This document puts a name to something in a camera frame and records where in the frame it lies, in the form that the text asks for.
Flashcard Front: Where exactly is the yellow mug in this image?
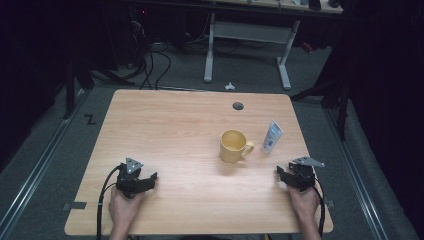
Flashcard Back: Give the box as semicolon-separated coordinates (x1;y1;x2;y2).
219;129;255;164

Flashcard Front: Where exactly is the white table frame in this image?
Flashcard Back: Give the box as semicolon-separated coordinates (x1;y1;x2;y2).
203;0;344;91

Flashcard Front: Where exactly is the person's left hand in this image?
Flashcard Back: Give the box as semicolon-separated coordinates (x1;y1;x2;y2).
108;186;146;231

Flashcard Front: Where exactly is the person's right hand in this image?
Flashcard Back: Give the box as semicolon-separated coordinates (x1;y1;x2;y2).
287;184;321;218

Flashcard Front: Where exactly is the metal floor rail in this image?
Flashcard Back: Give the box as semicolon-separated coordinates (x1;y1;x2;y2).
324;107;390;240
0;89;92;236

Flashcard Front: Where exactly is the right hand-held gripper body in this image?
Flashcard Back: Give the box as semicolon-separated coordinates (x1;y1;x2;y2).
288;156;326;193

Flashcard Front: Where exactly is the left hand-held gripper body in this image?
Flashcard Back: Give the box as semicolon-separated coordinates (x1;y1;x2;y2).
115;157;148;200

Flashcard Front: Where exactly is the white tube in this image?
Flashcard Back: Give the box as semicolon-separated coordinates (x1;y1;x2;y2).
261;119;285;155

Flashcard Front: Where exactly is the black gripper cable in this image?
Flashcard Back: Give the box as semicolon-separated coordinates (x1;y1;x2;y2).
312;178;327;238
96;163;124;240

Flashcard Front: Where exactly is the bundle of black floor cables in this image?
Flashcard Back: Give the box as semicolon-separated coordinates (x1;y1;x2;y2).
128;11;173;91

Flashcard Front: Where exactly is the black stand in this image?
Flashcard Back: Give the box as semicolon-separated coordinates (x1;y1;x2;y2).
289;78;350;142
62;59;95;121

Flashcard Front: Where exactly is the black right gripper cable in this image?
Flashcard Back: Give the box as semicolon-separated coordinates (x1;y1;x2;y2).
312;178;327;238

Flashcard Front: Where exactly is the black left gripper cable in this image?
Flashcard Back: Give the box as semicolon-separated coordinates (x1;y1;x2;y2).
96;163;124;240

